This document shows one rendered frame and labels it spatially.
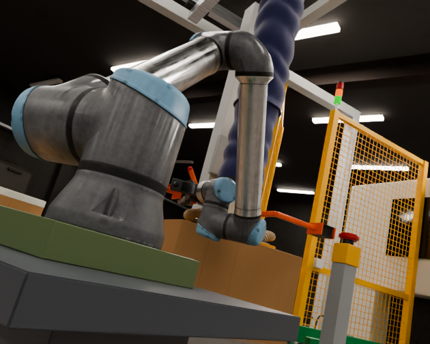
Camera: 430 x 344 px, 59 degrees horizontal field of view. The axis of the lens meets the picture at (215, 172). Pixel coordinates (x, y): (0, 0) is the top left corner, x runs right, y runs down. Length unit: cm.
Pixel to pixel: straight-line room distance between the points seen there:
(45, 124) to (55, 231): 29
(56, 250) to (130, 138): 20
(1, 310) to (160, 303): 15
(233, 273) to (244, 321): 100
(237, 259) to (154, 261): 96
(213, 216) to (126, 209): 75
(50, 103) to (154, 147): 22
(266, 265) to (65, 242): 121
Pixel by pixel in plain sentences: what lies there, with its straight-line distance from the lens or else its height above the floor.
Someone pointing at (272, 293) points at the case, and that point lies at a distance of 166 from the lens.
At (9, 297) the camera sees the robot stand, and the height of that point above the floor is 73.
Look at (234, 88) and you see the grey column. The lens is 304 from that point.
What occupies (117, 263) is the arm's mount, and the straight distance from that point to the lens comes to 55.
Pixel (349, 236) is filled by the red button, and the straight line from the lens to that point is 144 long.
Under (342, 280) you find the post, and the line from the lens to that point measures 142.
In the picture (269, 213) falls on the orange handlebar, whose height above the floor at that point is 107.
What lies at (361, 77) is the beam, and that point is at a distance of 557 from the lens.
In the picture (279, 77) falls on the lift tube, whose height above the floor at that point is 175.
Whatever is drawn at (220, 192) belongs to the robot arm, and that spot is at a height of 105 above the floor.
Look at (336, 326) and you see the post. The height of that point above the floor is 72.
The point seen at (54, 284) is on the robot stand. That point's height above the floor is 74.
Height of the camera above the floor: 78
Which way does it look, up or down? 15 degrees up
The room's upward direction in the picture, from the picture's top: 15 degrees clockwise
